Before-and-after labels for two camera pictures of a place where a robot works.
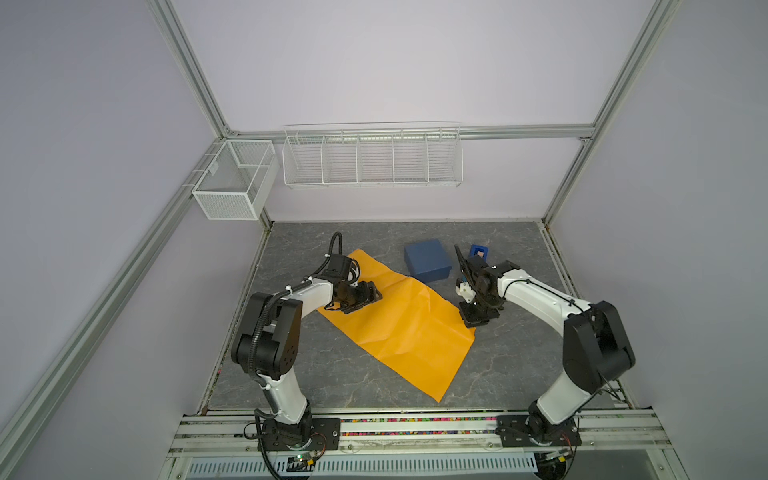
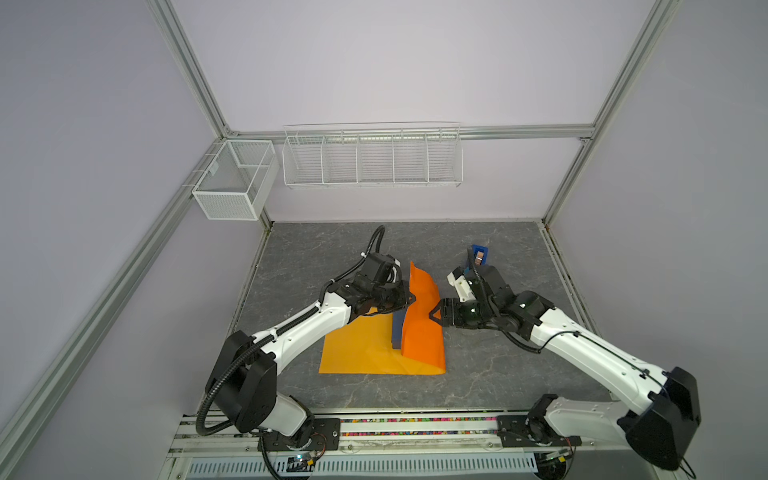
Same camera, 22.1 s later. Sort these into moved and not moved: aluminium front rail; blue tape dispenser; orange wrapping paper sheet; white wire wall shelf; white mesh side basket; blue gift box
Moved: blue gift box; orange wrapping paper sheet
Not moved: blue tape dispenser; white mesh side basket; white wire wall shelf; aluminium front rail
